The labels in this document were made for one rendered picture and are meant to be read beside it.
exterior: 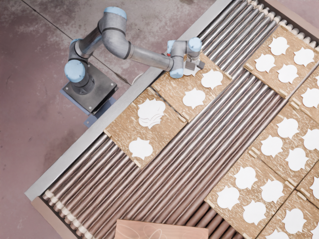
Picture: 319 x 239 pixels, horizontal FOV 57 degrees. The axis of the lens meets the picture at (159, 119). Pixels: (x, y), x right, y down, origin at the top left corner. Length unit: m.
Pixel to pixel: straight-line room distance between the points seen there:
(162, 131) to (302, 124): 0.88
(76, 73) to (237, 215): 1.24
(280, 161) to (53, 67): 2.33
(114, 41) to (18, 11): 2.36
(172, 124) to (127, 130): 0.29
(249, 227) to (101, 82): 1.27
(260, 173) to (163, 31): 1.91
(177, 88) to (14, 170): 1.82
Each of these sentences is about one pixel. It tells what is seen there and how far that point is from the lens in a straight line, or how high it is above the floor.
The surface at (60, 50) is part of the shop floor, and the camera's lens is 3.28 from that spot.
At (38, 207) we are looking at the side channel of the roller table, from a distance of 1.93.
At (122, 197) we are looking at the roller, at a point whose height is 0.92.
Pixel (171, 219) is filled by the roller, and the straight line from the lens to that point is 1.80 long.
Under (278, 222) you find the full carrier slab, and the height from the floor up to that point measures 0.94.
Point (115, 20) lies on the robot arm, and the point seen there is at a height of 1.49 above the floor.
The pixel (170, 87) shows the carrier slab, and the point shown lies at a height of 0.94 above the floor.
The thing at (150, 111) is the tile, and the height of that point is 0.99.
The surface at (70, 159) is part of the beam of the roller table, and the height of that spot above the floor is 0.92.
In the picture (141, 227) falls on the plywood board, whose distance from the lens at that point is 1.69.
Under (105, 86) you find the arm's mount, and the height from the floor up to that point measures 0.95.
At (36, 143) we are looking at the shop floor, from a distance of 3.03.
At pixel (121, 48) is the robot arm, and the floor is 1.45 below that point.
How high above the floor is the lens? 2.72
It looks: 75 degrees down
